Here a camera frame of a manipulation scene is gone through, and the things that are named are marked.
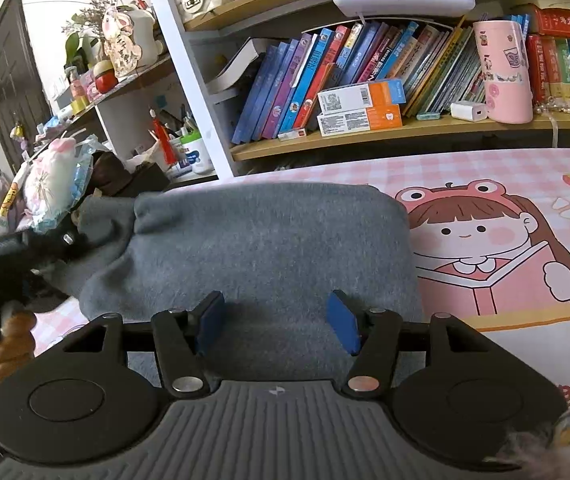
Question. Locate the white ribbons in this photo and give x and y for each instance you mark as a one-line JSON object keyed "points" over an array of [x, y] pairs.
{"points": [[555, 130]]}

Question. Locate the pink printed tumbler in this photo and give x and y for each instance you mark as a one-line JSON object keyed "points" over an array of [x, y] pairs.
{"points": [[502, 75]]}

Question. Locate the row of blue and purple books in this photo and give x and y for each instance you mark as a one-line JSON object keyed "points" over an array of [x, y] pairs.
{"points": [[285, 90]]}

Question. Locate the thick white paperback book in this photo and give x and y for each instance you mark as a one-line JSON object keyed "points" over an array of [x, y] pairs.
{"points": [[235, 67]]}

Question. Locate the dark brown pouch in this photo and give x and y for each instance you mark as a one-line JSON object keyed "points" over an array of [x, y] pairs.
{"points": [[112, 172]]}

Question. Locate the dried flower bunch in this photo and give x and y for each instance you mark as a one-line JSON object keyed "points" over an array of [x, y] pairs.
{"points": [[87, 7]]}

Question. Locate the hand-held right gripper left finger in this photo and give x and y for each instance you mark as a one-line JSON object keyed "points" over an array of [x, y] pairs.
{"points": [[210, 322]]}

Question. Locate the plush toy in plastic bag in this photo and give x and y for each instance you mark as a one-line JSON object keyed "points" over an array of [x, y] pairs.
{"points": [[57, 180]]}

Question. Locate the white charger cube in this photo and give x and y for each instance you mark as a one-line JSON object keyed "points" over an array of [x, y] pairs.
{"points": [[467, 111]]}

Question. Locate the small white and red box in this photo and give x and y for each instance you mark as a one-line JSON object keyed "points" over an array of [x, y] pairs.
{"points": [[292, 134]]}

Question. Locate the white can green lid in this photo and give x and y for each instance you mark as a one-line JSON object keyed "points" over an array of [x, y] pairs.
{"points": [[197, 155]]}

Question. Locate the pink cartoon table mat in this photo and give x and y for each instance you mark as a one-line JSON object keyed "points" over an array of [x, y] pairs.
{"points": [[465, 175]]}

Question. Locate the person's left hand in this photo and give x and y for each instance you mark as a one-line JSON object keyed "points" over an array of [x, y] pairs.
{"points": [[12, 347]]}

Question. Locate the dark brown door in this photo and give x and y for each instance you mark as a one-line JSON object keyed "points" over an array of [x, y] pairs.
{"points": [[10, 85]]}

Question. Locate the teal eraser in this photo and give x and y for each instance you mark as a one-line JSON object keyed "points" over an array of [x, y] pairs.
{"points": [[427, 115]]}

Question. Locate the black box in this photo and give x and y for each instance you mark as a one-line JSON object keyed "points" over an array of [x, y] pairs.
{"points": [[147, 177]]}

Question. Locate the pearl bead strand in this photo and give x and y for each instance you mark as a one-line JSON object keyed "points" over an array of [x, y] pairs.
{"points": [[560, 106]]}

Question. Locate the bunch of pens and pencils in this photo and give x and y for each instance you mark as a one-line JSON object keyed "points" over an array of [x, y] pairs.
{"points": [[182, 120]]}

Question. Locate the white wooden bookshelf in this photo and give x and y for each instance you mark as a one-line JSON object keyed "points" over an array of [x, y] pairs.
{"points": [[190, 85]]}

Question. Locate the red and cream doll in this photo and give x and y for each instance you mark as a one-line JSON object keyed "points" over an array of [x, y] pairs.
{"points": [[106, 79]]}

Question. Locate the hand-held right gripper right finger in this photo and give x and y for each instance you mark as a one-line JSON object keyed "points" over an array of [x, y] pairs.
{"points": [[342, 322]]}

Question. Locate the orange and white box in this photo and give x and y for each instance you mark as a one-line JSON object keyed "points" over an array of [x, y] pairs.
{"points": [[360, 96], [360, 121]]}

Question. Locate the red tassel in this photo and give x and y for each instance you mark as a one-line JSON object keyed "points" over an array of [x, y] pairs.
{"points": [[162, 140]]}

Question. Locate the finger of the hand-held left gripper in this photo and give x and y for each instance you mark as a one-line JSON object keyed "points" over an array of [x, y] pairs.
{"points": [[60, 247]]}

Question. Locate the red hardcover book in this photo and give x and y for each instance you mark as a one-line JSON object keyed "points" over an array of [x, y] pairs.
{"points": [[552, 70], [535, 70]]}

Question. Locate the grey sweater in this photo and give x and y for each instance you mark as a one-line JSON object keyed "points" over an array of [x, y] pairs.
{"points": [[265, 240]]}

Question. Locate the green potted plant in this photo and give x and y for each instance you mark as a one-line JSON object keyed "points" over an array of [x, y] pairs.
{"points": [[75, 47]]}

